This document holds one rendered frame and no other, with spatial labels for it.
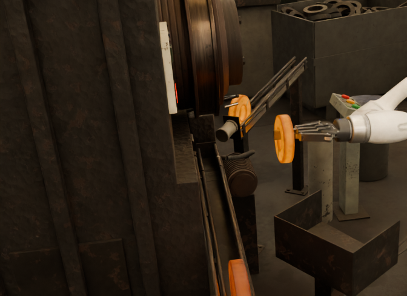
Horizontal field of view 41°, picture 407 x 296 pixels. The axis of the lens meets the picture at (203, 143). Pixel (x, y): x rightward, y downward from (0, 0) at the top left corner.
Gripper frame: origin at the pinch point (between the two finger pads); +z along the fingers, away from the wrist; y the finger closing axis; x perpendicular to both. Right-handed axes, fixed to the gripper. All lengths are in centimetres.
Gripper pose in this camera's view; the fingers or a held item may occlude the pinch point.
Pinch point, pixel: (284, 134)
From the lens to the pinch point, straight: 174.3
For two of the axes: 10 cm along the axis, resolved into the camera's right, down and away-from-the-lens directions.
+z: -10.0, 0.7, -0.7
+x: -0.4, -9.2, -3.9
